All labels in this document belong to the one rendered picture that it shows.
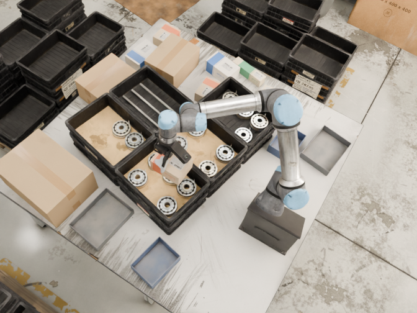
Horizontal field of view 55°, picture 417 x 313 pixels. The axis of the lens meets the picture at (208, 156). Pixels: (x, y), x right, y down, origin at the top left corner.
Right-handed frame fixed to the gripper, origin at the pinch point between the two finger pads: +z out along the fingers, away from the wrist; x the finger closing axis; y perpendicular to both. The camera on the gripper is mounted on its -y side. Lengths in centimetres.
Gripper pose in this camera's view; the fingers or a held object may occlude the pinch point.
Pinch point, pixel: (171, 162)
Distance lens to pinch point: 188.5
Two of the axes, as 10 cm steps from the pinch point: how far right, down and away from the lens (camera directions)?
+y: -8.4, -5.0, 2.0
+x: -5.3, 7.1, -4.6
